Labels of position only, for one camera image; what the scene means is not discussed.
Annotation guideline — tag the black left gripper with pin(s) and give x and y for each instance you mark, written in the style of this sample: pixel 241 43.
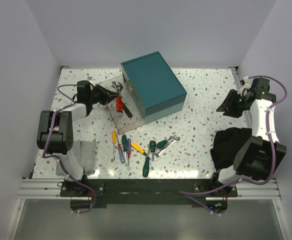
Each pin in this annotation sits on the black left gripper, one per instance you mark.
pixel 107 95

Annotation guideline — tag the black handled adjustable wrench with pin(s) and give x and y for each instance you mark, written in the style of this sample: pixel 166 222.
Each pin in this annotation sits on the black handled adjustable wrench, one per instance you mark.
pixel 125 109

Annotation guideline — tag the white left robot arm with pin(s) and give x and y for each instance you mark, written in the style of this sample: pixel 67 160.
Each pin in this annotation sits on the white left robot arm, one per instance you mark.
pixel 55 131

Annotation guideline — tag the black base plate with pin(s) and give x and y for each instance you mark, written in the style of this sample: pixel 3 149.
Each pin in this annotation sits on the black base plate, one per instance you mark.
pixel 130 192

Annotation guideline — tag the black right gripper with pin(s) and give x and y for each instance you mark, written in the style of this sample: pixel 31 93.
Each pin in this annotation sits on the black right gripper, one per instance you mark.
pixel 228 106

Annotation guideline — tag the aluminium frame rail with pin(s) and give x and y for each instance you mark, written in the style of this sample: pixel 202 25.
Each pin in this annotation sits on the aluminium frame rail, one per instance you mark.
pixel 36 189

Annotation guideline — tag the grey cloth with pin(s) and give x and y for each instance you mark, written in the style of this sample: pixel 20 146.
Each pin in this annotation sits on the grey cloth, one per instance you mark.
pixel 80 160

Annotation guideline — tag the clear plastic drawer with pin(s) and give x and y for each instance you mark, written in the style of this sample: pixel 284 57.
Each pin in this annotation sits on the clear plastic drawer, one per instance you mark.
pixel 123 123

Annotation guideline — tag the dark green screwdriver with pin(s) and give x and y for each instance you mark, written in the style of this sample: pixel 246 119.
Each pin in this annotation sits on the dark green screwdriver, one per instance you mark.
pixel 124 142

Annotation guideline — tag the yellow handled screwdriver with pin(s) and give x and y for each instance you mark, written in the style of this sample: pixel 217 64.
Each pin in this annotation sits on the yellow handled screwdriver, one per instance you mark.
pixel 114 144

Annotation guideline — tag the yellow black screwdriver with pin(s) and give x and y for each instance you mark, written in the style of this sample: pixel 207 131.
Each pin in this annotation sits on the yellow black screwdriver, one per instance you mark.
pixel 139 149

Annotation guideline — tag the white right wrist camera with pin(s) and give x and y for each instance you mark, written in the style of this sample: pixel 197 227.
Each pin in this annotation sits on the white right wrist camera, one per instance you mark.
pixel 245 86

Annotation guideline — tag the small green hook tool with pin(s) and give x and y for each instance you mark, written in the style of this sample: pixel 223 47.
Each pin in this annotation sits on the small green hook tool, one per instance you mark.
pixel 162 144

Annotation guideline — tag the stubby green screwdriver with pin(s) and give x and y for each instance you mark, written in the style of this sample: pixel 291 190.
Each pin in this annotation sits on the stubby green screwdriver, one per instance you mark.
pixel 152 147

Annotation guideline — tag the silver end spanner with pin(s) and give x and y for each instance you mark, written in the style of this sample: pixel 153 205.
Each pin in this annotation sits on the silver end spanner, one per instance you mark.
pixel 157 155

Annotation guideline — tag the teal drawer box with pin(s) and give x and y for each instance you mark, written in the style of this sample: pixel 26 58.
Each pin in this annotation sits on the teal drawer box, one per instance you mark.
pixel 157 91

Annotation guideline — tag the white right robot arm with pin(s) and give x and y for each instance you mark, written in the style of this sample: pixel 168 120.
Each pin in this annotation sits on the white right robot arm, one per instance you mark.
pixel 248 154

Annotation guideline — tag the black cloth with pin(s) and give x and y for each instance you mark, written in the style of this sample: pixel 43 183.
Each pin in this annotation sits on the black cloth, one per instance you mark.
pixel 226 145

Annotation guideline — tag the red handled adjustable wrench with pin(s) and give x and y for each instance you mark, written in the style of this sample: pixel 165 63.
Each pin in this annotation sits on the red handled adjustable wrench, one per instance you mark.
pixel 119 103

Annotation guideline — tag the small red screwdriver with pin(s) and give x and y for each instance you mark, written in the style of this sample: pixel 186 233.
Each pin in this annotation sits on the small red screwdriver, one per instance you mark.
pixel 121 155

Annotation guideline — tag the long green handled screwdriver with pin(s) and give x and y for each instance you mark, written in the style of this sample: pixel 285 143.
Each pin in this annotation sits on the long green handled screwdriver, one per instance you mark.
pixel 146 167

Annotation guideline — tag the blue handled screwdriver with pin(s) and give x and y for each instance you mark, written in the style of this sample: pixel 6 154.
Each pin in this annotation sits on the blue handled screwdriver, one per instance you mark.
pixel 128 153

